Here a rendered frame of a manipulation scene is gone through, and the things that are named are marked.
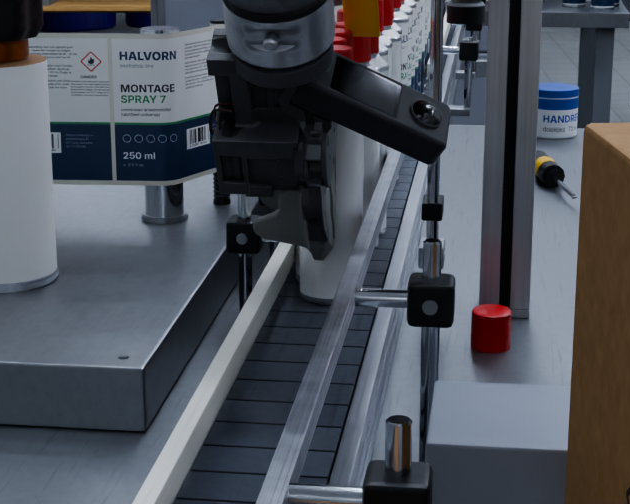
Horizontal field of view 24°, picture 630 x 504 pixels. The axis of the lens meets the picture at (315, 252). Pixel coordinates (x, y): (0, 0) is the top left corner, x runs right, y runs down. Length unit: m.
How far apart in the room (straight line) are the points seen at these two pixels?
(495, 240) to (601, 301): 0.66
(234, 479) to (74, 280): 0.43
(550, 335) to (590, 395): 0.61
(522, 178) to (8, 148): 0.44
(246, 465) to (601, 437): 0.30
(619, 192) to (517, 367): 0.60
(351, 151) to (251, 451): 0.33
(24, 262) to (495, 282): 0.41
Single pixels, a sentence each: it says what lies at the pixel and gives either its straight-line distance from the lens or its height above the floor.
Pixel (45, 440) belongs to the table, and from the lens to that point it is 1.06.
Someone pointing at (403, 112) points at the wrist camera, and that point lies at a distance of 1.03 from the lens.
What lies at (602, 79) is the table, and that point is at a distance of 3.30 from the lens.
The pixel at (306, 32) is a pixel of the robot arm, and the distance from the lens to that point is 0.97.
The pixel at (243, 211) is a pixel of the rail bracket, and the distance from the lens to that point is 1.28.
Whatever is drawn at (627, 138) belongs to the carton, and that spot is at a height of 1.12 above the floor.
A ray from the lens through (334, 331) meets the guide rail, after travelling 0.86.
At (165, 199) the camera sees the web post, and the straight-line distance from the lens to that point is 1.42.
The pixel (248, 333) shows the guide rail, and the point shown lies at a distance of 1.02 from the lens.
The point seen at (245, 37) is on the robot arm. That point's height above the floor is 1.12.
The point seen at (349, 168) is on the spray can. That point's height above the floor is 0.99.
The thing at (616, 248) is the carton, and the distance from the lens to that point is 0.62.
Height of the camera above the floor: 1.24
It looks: 16 degrees down
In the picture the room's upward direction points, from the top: straight up
